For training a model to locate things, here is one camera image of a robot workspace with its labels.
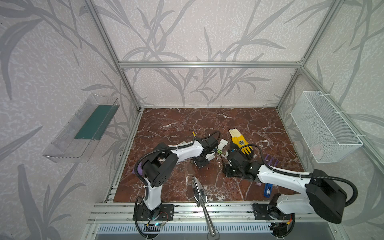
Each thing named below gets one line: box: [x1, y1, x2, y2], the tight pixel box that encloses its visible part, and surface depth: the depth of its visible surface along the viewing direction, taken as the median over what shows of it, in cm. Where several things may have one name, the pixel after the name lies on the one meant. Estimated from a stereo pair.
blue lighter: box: [263, 183, 274, 199], surface depth 79 cm
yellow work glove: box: [229, 128, 254, 160], surface depth 100 cm
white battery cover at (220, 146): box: [217, 142, 225, 151], surface depth 101 cm
